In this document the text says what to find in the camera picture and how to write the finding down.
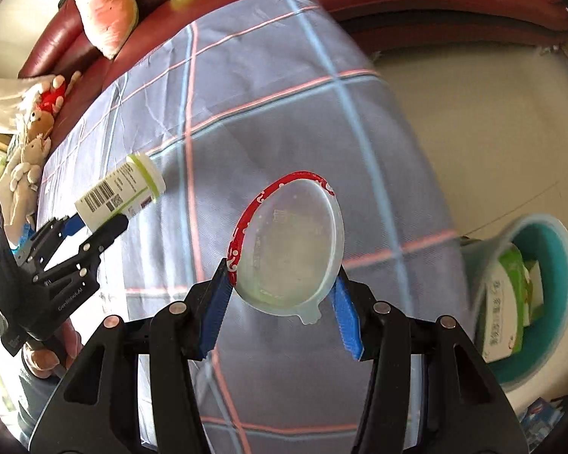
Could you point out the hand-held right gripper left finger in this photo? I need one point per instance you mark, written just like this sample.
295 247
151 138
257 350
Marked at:
215 307

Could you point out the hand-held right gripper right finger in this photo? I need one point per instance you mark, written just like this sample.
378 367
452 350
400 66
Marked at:
348 317

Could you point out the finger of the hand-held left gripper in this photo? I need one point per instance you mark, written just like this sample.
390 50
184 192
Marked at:
109 234
68 227

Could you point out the white green plastic bottle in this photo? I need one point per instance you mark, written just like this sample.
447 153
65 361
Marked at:
123 189

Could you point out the egg-shaped clear plastic shell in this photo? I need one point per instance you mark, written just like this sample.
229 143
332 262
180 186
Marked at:
288 241

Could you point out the green cardboard box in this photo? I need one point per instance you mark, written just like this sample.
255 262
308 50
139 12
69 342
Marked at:
506 302

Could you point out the teal plastic bin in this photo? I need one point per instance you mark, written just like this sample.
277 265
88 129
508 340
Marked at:
549 246

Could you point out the person's left hand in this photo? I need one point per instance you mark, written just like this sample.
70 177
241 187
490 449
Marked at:
40 362

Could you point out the cream teddy bear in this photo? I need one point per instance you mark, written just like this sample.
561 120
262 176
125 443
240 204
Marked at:
23 175

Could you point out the brown teddy bear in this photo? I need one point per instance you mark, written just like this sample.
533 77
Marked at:
40 123

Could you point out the person's grey clothing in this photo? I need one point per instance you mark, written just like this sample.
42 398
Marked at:
35 406

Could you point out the teddy bear in red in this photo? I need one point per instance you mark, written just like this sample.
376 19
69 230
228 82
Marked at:
52 97

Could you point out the white curtain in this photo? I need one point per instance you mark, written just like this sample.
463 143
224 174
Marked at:
4 99

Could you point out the blue checked tablecloth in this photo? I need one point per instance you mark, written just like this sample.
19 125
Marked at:
288 104

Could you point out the blue printed toy box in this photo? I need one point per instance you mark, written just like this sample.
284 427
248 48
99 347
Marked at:
542 418

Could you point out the pink plush toy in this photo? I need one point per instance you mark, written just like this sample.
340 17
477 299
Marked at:
106 9

